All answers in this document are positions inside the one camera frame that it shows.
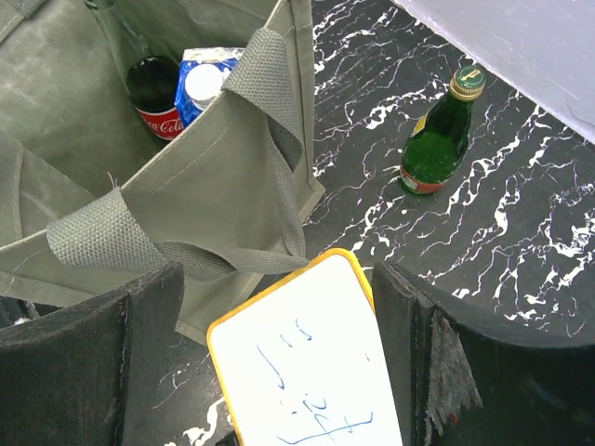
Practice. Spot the green glass bottle gold cap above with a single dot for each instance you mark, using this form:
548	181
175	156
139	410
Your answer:
440	138

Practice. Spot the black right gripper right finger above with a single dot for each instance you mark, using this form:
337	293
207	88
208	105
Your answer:
462	375

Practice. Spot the Fontana pineapple juice carton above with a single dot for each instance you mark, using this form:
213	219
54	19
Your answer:
201	75

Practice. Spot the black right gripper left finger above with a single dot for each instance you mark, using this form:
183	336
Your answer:
87	374

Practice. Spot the grey-green canvas bag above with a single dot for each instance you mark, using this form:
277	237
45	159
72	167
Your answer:
91	198

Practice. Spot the dark cola bottle red label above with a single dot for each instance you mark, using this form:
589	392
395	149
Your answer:
150	79

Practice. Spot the yellow-framed whiteboard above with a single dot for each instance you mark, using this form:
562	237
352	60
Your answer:
302	362

